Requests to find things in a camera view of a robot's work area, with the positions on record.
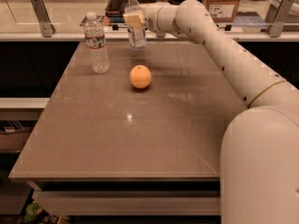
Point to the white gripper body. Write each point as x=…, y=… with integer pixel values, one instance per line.
x=150, y=18

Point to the right metal glass bracket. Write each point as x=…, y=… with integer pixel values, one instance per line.
x=276, y=27

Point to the green object under table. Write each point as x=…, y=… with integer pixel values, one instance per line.
x=32, y=211

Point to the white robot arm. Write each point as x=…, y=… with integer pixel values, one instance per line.
x=260, y=148

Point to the orange fruit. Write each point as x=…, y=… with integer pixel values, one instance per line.
x=140, y=77

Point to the clear plastic water bottle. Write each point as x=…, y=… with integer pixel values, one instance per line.
x=96, y=42

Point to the blue label plastic bottle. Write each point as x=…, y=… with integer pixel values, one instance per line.
x=137, y=37

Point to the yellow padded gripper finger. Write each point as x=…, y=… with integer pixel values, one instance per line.
x=134, y=20

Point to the left metal glass bracket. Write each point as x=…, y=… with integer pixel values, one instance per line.
x=46, y=26

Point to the cardboard box with label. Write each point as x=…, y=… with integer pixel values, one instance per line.
x=222, y=10

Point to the table drawer front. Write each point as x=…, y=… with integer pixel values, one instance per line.
x=96, y=203

